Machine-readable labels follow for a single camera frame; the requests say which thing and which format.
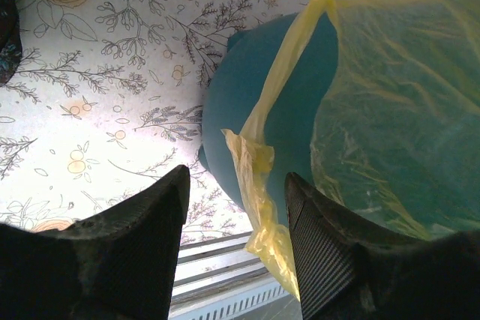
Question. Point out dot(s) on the teal trash bin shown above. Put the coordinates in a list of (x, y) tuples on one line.
[(390, 160)]

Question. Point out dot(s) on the dark patterned necktie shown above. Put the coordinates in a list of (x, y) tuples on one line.
[(11, 46)]

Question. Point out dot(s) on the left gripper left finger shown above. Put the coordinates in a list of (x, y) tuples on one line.
[(117, 264)]

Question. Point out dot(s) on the yellow trash bag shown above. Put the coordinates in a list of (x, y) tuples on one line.
[(428, 46)]

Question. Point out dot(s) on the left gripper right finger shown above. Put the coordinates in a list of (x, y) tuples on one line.
[(348, 267)]

